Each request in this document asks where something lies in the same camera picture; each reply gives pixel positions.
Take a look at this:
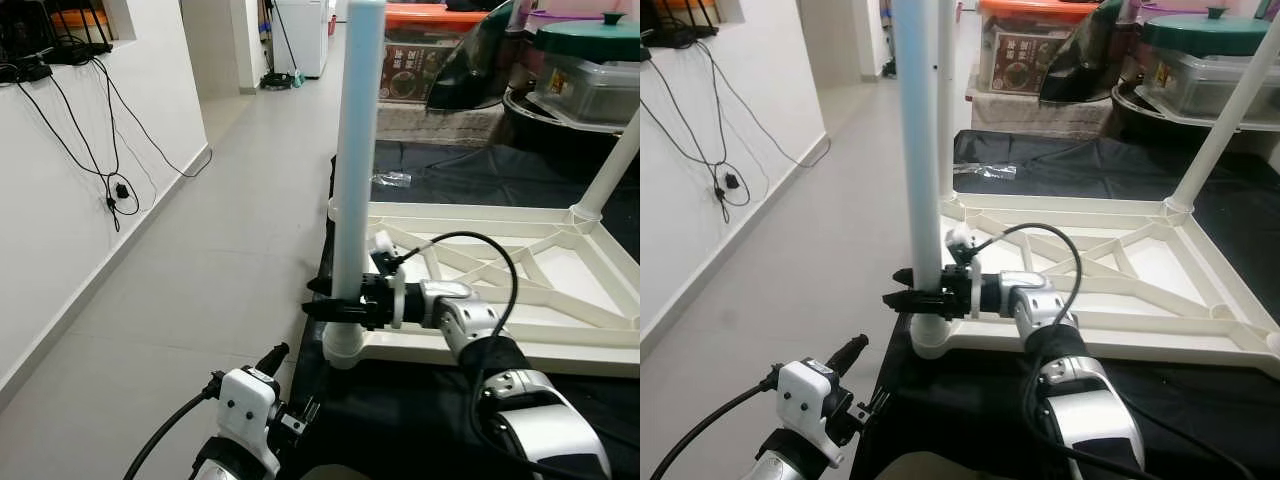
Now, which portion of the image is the white plastic table leg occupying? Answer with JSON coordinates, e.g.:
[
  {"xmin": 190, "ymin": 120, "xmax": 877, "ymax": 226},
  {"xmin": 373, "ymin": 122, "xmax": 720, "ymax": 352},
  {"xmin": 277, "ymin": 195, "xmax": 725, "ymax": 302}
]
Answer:
[
  {"xmin": 935, "ymin": 0, "xmax": 959, "ymax": 201},
  {"xmin": 568, "ymin": 108, "xmax": 641, "ymax": 221},
  {"xmin": 328, "ymin": 0, "xmax": 388, "ymax": 346},
  {"xmin": 893, "ymin": 0, "xmax": 946, "ymax": 346},
  {"xmin": 1165, "ymin": 18, "xmax": 1280, "ymax": 213}
]

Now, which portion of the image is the white plastic children table top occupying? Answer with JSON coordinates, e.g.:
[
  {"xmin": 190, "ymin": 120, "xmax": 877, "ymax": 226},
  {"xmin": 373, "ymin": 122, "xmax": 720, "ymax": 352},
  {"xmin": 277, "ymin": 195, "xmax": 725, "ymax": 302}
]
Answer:
[
  {"xmin": 322, "ymin": 198, "xmax": 641, "ymax": 379},
  {"xmin": 908, "ymin": 192, "xmax": 1280, "ymax": 379}
]

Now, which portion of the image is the black table cloth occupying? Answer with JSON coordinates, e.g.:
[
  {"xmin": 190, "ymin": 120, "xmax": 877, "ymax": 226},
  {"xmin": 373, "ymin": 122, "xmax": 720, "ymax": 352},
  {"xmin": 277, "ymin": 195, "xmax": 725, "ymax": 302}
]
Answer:
[
  {"xmin": 850, "ymin": 128, "xmax": 1280, "ymax": 480},
  {"xmin": 290, "ymin": 138, "xmax": 641, "ymax": 480}
]

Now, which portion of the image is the beige quilted cover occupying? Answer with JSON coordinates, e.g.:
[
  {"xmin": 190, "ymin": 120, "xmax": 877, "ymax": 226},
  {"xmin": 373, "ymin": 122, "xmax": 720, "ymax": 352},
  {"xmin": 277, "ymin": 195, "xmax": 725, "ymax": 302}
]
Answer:
[
  {"xmin": 968, "ymin": 92, "xmax": 1116, "ymax": 139},
  {"xmin": 375, "ymin": 100, "xmax": 506, "ymax": 146}
]

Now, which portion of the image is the red printed box orange lid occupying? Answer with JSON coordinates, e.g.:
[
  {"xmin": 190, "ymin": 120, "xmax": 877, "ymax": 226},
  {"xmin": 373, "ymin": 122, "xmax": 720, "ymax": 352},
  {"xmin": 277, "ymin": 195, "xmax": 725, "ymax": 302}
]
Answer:
[
  {"xmin": 978, "ymin": 0, "xmax": 1101, "ymax": 96},
  {"xmin": 378, "ymin": 3, "xmax": 491, "ymax": 103}
]

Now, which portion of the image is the black bag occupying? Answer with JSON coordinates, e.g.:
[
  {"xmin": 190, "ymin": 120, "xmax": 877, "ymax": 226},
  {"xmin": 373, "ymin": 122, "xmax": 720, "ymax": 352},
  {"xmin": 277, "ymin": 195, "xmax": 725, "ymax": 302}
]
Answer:
[
  {"xmin": 428, "ymin": 0, "xmax": 521, "ymax": 111},
  {"xmin": 1038, "ymin": 0, "xmax": 1131, "ymax": 103}
]

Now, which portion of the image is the white cabinet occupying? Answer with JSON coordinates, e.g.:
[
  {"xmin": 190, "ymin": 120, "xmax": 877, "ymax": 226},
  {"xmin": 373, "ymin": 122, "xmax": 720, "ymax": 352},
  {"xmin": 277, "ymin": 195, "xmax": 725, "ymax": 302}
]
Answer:
[{"xmin": 275, "ymin": 0, "xmax": 331, "ymax": 79}]

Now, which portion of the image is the translucent plastic container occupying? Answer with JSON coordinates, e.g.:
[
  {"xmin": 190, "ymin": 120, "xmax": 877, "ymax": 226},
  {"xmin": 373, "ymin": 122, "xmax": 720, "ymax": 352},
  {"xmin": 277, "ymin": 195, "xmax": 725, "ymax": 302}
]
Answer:
[
  {"xmin": 1140, "ymin": 50, "xmax": 1280, "ymax": 119},
  {"xmin": 530, "ymin": 55, "xmax": 641, "ymax": 126}
]

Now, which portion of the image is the black router with antennas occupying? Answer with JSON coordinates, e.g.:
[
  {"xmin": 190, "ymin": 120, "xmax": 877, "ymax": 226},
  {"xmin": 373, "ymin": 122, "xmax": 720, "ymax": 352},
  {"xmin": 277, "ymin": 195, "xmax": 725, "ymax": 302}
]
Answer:
[
  {"xmin": 0, "ymin": 0, "xmax": 116, "ymax": 66},
  {"xmin": 640, "ymin": 0, "xmax": 723, "ymax": 49}
]

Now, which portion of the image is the green pot lid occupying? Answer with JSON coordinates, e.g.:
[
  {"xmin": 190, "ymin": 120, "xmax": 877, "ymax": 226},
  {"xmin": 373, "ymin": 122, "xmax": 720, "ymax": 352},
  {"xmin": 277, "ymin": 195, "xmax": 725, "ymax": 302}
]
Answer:
[
  {"xmin": 1140, "ymin": 8, "xmax": 1276, "ymax": 56},
  {"xmin": 535, "ymin": 12, "xmax": 641, "ymax": 63}
]

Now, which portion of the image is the black power strip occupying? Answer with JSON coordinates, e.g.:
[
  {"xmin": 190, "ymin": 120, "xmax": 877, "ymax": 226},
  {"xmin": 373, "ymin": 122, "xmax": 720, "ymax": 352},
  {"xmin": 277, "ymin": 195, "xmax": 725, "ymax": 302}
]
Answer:
[{"xmin": 0, "ymin": 60, "xmax": 53, "ymax": 84}]

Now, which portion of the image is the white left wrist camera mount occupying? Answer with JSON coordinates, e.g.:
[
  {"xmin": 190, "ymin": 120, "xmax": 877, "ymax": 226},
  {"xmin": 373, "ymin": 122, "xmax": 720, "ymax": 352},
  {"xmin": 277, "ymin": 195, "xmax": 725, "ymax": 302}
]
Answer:
[
  {"xmin": 778, "ymin": 358, "xmax": 846, "ymax": 466},
  {"xmin": 218, "ymin": 367, "xmax": 281, "ymax": 471}
]

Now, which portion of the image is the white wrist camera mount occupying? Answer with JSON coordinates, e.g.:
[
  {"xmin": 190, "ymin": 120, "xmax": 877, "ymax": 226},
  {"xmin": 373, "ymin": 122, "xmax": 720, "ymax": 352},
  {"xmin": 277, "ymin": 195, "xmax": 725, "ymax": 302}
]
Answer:
[
  {"xmin": 365, "ymin": 228, "xmax": 409, "ymax": 331},
  {"xmin": 218, "ymin": 367, "xmax": 281, "ymax": 471},
  {"xmin": 778, "ymin": 358, "xmax": 846, "ymax": 466},
  {"xmin": 945, "ymin": 222, "xmax": 986, "ymax": 321}
]

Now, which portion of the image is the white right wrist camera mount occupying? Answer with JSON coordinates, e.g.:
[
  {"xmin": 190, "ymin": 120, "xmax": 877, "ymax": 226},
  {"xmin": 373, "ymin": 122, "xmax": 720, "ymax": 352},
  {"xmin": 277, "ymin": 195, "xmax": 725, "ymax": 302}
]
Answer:
[
  {"xmin": 365, "ymin": 228, "xmax": 409, "ymax": 331},
  {"xmin": 945, "ymin": 222, "xmax": 986, "ymax": 321}
]

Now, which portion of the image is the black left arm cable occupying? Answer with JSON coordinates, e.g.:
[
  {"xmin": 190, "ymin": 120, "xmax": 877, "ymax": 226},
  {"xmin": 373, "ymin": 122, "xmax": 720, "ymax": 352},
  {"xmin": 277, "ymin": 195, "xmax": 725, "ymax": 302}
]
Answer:
[
  {"xmin": 125, "ymin": 375, "xmax": 226, "ymax": 480},
  {"xmin": 650, "ymin": 370, "xmax": 786, "ymax": 480}
]

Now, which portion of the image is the long black wall cable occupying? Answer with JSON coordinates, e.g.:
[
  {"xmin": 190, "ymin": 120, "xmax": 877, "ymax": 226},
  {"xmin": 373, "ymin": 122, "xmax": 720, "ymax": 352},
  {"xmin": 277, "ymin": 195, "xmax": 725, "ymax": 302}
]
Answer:
[
  {"xmin": 95, "ymin": 60, "xmax": 213, "ymax": 181},
  {"xmin": 700, "ymin": 40, "xmax": 833, "ymax": 171}
]

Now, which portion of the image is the looped black wall cable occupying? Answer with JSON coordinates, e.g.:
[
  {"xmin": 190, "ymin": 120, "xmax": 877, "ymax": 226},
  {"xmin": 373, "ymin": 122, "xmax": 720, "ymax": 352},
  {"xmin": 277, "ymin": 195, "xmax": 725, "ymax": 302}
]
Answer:
[
  {"xmin": 640, "ymin": 45, "xmax": 751, "ymax": 223},
  {"xmin": 15, "ymin": 75, "xmax": 141, "ymax": 233}
]

